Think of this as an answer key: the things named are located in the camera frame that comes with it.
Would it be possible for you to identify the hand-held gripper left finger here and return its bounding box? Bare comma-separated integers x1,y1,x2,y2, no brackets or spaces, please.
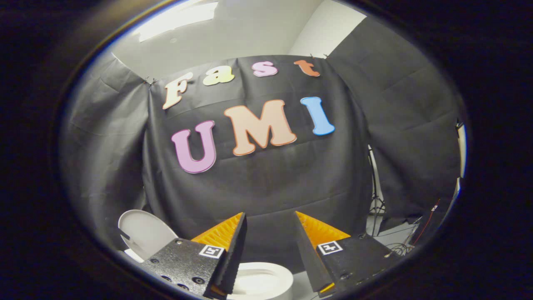
139,212,248,300

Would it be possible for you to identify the white toilet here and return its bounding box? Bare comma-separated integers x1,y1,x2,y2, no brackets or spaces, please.
124,248,294,300

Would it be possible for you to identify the red cable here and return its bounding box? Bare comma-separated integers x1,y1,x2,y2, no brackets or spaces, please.
412,199,441,246

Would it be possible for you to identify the white toilet lid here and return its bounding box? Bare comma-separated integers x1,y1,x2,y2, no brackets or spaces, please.
118,210,179,263

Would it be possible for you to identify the plain black cloth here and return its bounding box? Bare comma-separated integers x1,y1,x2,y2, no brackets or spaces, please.
325,17,463,232
60,52,150,250

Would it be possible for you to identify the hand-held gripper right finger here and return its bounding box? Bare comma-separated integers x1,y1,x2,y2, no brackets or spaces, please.
294,211,400,297

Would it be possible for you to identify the black backdrop cloth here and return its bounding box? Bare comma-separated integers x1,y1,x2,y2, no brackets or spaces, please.
142,54,373,273

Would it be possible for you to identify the black light stand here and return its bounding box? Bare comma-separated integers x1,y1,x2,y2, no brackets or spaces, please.
366,144,388,238

